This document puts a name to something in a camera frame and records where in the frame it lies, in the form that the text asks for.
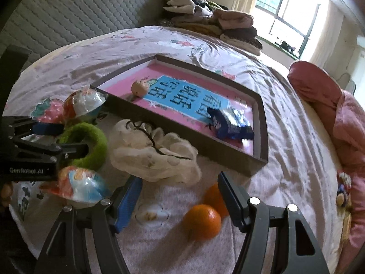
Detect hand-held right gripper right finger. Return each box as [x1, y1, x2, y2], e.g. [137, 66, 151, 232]
[217, 171, 331, 274]

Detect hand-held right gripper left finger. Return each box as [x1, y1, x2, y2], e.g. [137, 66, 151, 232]
[34, 175, 143, 274]

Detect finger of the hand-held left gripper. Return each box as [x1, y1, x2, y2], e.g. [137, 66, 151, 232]
[11, 138, 89, 166]
[0, 116, 66, 137]

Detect orange mandarin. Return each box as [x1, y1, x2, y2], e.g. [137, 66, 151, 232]
[182, 204, 222, 241]
[203, 183, 230, 219]

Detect green fuzzy ring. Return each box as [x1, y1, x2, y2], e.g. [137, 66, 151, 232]
[55, 122, 108, 168]

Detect orange and blue snack packet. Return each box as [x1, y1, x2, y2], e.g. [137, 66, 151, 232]
[40, 166, 112, 204]
[62, 88, 107, 120]

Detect brown cardboard box tray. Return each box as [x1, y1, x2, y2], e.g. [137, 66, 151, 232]
[90, 54, 269, 177]

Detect person's left hand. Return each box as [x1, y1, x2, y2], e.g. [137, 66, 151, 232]
[0, 181, 13, 209]

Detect dark blue snack packet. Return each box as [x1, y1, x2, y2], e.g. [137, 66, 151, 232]
[206, 106, 255, 141]

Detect pink floral bedsheet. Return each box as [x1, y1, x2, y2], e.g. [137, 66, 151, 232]
[4, 25, 347, 274]

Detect small beige toy head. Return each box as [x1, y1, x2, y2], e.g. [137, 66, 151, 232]
[130, 79, 149, 97]

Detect small plush toy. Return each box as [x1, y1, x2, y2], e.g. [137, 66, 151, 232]
[336, 171, 352, 207]

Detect grey quilted headboard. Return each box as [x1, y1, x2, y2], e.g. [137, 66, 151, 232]
[0, 0, 166, 72]

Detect pink quilt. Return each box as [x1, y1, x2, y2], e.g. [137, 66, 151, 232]
[287, 61, 365, 273]

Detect dark clothes on windowsill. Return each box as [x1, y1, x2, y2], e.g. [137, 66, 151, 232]
[274, 40, 300, 56]

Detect white electric fan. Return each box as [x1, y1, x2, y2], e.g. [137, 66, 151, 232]
[339, 73, 357, 93]

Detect stack of folded clothes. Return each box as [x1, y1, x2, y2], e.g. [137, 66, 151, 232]
[158, 0, 264, 56]

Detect window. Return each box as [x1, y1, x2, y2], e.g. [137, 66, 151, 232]
[255, 0, 321, 60]

